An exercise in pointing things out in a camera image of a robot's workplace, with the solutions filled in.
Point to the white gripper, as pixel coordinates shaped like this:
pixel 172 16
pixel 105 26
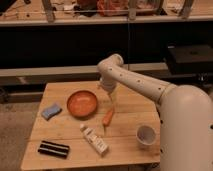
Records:
pixel 108 85

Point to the orange ceramic bowl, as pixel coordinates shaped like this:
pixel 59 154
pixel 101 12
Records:
pixel 82 103

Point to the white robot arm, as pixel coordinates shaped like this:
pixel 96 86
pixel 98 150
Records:
pixel 186 116

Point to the orange carrot toy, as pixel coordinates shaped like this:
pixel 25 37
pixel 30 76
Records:
pixel 108 117

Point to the white tube bottle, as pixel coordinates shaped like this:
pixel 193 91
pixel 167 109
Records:
pixel 94 140

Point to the white paper cup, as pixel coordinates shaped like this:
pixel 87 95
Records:
pixel 145 135

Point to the blue sponge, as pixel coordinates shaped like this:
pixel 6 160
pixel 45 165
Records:
pixel 51 111

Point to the black rectangular case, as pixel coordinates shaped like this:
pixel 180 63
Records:
pixel 54 149

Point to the orange object on shelf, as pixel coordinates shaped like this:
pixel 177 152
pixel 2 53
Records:
pixel 112 7

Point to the black box on right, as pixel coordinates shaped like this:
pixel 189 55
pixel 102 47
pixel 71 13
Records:
pixel 190 59

